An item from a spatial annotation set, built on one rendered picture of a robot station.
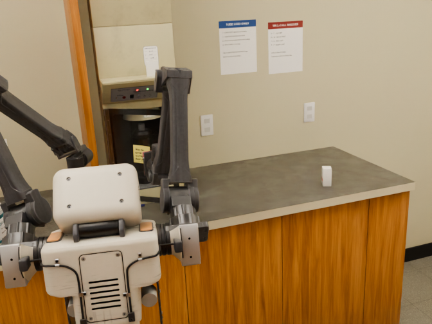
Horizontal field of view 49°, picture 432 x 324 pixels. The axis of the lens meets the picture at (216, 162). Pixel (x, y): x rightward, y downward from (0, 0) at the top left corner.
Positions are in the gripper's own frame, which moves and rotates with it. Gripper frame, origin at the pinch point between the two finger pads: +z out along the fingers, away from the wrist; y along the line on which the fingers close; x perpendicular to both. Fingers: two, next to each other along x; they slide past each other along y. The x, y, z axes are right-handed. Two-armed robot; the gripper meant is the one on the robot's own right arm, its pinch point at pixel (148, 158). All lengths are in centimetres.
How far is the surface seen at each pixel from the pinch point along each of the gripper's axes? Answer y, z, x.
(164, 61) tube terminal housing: 35.7, 17.5, -13.6
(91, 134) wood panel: 10.9, 8.5, 20.1
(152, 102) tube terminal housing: 19.1, 17.5, -6.9
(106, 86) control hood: 29.1, 6.9, 12.4
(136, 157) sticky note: -1.1, 8.2, 3.5
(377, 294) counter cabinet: -85, -10, -107
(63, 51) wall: 40, 61, 24
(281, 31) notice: 42, 60, -90
